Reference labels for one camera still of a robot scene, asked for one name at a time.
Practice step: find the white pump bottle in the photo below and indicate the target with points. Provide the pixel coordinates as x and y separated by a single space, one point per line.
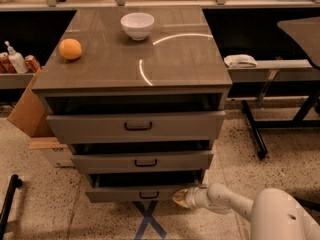
16 59

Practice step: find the black side table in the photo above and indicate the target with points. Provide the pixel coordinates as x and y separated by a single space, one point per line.
306 33

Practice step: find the red soda can left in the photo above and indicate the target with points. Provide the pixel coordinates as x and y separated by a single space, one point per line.
5 64

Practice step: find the orange fruit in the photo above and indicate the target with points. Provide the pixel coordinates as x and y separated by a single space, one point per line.
70 49

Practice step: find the grey drawer cabinet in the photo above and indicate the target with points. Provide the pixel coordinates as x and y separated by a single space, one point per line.
176 69

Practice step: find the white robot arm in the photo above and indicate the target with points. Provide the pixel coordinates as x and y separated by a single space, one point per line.
273 214

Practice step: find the white cardboard box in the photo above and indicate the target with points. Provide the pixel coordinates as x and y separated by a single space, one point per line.
57 154

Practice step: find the white ceramic bowl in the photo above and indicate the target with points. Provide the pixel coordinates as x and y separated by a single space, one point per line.
138 26

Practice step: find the folded white cloth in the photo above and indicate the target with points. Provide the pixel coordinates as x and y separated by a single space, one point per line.
240 61

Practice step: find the brown cardboard box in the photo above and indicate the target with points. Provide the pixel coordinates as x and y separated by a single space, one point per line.
29 115

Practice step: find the black chair base leg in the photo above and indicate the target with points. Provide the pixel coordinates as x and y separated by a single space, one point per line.
311 205

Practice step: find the grey drawer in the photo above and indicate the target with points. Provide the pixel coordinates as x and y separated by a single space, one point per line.
143 162
120 128
141 186

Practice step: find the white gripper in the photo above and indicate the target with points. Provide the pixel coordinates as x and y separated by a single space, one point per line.
192 197

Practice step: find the red soda can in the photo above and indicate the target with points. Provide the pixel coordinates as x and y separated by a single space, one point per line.
32 63
5 64

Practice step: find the black stand leg left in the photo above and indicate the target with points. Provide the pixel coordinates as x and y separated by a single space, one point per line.
14 183

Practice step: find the blue tape cross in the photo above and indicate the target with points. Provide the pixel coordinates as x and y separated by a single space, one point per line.
148 219

